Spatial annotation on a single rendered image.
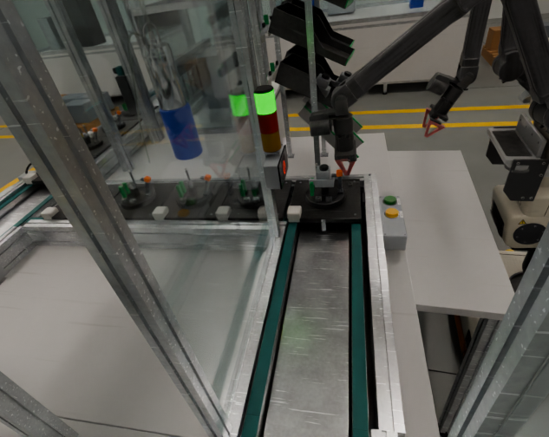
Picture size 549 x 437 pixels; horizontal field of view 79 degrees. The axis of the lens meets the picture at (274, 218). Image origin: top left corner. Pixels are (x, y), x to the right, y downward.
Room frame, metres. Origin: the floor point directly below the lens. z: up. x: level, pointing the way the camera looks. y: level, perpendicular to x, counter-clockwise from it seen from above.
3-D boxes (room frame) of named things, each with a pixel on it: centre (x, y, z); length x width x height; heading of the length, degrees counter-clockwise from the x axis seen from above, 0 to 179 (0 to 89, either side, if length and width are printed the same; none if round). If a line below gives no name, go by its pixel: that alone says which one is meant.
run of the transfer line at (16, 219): (2.10, 0.84, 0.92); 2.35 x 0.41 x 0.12; 164
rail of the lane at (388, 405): (0.65, -0.26, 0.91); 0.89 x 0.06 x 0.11; 164
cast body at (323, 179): (0.96, -0.18, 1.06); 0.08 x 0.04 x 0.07; 74
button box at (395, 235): (0.82, -0.37, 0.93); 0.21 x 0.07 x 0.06; 164
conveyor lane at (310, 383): (0.68, -0.09, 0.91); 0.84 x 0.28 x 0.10; 164
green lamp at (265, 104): (0.81, -0.03, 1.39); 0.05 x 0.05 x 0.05
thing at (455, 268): (1.00, -0.41, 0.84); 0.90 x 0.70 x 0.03; 160
